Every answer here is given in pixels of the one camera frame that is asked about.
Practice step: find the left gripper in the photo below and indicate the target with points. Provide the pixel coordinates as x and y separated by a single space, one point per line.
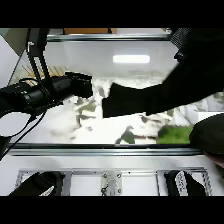
80 85

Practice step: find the black garment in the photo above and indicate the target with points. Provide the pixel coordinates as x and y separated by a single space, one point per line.
186 86

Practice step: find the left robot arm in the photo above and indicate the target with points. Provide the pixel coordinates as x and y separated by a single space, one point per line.
31 96

